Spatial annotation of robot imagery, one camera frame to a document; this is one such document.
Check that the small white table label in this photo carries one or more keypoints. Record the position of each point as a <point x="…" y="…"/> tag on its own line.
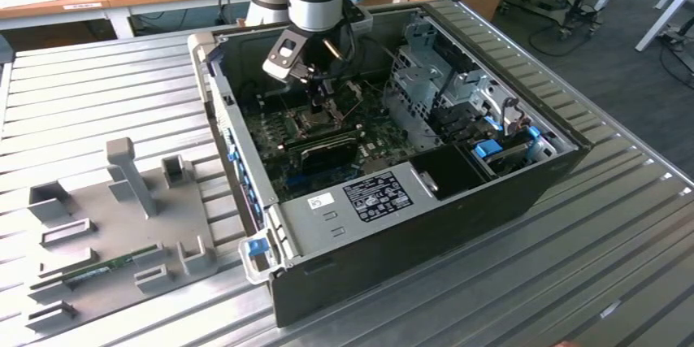
<point x="612" y="309"/>

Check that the white table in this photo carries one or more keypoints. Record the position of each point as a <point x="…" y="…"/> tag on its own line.
<point x="666" y="18"/>

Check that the silver CPU with green edge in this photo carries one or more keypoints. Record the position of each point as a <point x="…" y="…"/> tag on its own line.
<point x="311" y="119"/>

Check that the gray parts rack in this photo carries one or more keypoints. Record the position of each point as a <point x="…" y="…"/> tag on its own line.
<point x="109" y="225"/>

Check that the blue drive bay latch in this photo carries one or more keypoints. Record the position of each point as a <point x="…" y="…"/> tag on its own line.
<point x="534" y="133"/>

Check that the green RAM stick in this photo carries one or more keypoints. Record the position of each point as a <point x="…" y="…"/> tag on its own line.
<point x="319" y="140"/>
<point x="98" y="269"/>

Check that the black graphics card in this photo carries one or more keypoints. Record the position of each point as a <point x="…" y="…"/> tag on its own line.
<point x="327" y="158"/>

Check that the blue expansion slot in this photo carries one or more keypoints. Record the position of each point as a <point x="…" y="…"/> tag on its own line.
<point x="297" y="179"/>

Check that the blue case release latch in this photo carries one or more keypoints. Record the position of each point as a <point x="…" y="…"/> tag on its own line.
<point x="257" y="248"/>

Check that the CPU socket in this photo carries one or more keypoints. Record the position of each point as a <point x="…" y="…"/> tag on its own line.
<point x="301" y="129"/>

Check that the black and gray PC case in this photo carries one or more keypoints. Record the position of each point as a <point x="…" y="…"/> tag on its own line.
<point x="406" y="274"/>

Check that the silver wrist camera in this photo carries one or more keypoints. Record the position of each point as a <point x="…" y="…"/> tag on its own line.
<point x="285" y="54"/>

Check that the hard disk in blue carrier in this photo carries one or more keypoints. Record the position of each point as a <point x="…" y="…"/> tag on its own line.
<point x="488" y="148"/>

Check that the green motherboard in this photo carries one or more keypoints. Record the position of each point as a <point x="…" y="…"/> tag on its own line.
<point x="379" y="135"/>

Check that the gray power supply unit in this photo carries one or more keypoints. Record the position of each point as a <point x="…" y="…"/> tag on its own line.
<point x="319" y="221"/>

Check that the silver drive bay cage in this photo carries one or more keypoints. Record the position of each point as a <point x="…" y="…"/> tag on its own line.
<point x="418" y="79"/>

